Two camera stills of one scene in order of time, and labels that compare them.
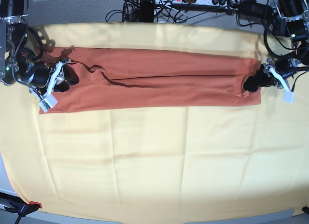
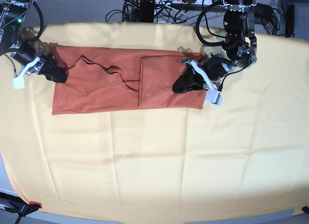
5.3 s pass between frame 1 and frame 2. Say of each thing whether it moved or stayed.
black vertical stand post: stayed
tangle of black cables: stayed
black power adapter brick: stayed
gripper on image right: moved
